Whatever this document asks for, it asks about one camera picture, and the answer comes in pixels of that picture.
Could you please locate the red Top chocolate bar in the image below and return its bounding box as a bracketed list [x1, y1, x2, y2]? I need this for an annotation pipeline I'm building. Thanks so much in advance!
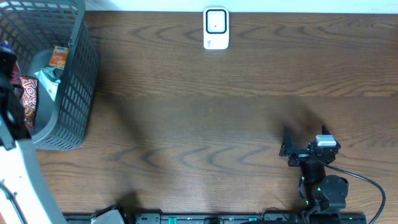
[20, 77, 38, 129]

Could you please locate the teal snack wrapper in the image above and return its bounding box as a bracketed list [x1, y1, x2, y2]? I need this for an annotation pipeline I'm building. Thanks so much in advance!
[35, 67, 61, 101]

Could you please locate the orange tissue pack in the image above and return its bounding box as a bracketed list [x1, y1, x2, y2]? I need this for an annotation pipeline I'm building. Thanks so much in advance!
[49, 46, 69, 70]

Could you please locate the red purple noodle packet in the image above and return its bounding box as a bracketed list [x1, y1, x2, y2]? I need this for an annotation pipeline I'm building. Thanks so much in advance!
[1, 40, 21, 85]

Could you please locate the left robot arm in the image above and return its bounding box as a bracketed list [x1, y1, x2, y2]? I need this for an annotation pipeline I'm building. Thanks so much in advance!
[1, 49, 125, 224]

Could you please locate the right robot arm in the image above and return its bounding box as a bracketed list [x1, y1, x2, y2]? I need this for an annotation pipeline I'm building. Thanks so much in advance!
[279, 125, 349, 223]

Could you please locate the dark grey plastic basket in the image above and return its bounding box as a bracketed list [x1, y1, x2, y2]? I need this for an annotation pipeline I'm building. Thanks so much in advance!
[1, 0, 99, 151]

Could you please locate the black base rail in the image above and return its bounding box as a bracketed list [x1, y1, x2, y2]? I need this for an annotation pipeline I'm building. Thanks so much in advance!
[62, 212, 368, 224]

